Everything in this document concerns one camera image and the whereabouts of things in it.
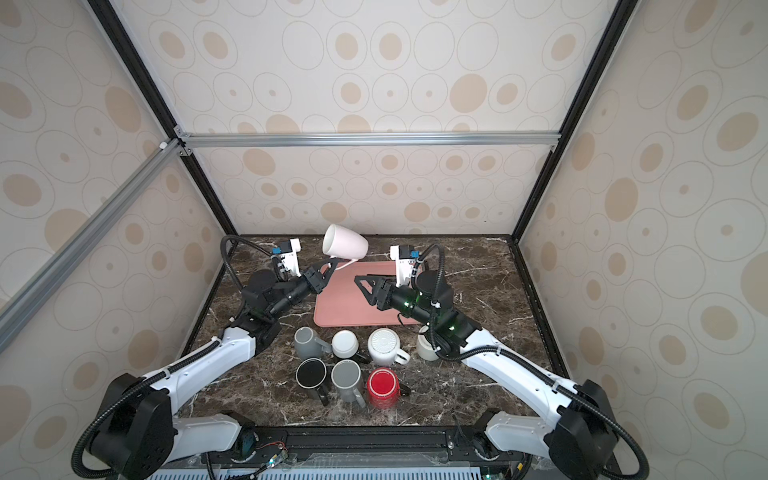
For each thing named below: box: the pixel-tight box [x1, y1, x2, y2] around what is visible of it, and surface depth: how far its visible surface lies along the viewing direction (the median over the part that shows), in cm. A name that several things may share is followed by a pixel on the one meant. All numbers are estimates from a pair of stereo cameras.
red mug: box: [367, 367, 401, 411], surface depth 78 cm
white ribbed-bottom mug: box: [368, 328, 411, 367], surface depth 85 cm
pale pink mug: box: [322, 224, 369, 271], surface depth 76 cm
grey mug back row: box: [294, 326, 332, 359], surface depth 85 cm
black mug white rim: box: [295, 356, 330, 407], surface depth 78 cm
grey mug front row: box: [331, 359, 366, 409], surface depth 76 cm
